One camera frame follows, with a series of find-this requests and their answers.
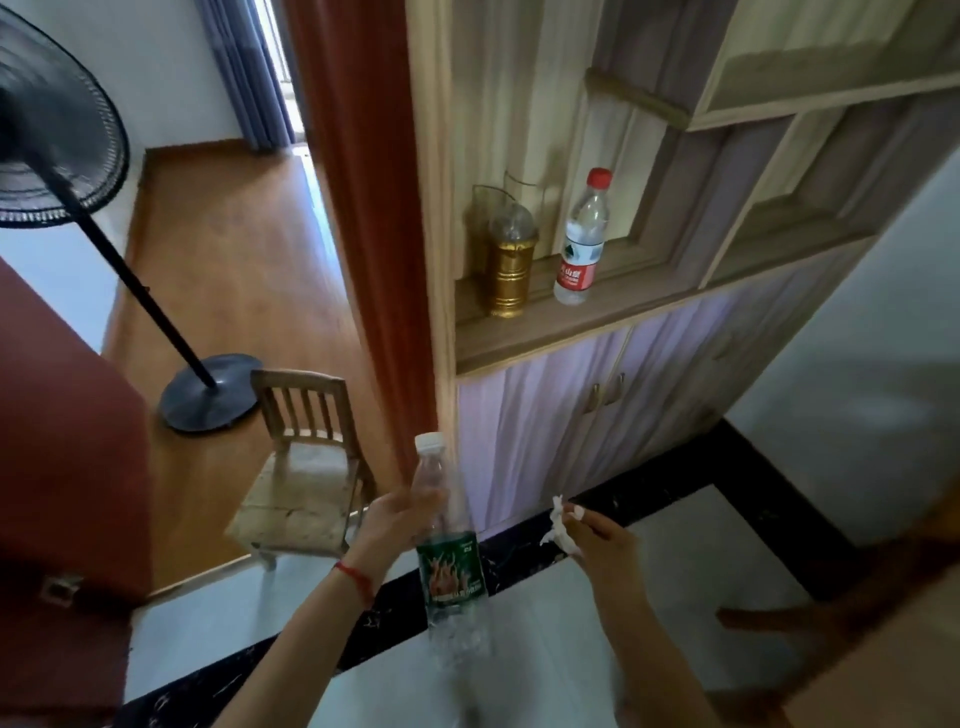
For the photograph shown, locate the red label water bottle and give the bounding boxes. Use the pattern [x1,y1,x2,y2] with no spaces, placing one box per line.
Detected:
[552,167,614,307]

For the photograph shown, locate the black standing fan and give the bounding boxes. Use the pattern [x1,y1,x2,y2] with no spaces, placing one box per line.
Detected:
[0,3,264,434]

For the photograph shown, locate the person's left forearm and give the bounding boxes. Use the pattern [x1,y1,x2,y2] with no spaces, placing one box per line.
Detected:
[212,564,374,728]

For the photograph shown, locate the green label plastic bottle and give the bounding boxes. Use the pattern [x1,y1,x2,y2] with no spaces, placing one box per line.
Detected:
[409,432,495,671]

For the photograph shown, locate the small wooden chair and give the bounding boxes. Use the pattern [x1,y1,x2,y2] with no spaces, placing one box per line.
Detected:
[224,368,378,573]

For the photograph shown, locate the grey blue curtain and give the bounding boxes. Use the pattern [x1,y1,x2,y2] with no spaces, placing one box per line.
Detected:
[195,0,297,153]

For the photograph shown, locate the red string bracelet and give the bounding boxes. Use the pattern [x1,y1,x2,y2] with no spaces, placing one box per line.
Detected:
[333,561,376,610]

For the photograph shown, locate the person's right hand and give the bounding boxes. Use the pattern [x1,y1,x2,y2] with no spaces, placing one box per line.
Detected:
[558,504,648,601]

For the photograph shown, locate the gold lantern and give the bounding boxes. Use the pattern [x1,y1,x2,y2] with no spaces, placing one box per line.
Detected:
[471,183,540,320]

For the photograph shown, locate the person's left hand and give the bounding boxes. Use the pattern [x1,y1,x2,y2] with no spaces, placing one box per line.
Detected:
[344,483,451,584]

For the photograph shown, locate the white tissue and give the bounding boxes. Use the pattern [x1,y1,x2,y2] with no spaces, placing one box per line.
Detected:
[539,495,583,558]

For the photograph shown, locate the wooden shelf cabinet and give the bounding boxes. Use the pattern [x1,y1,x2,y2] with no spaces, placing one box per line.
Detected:
[405,0,960,537]

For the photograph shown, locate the person's right forearm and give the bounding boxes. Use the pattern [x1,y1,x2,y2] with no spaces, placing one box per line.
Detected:
[596,588,723,728]

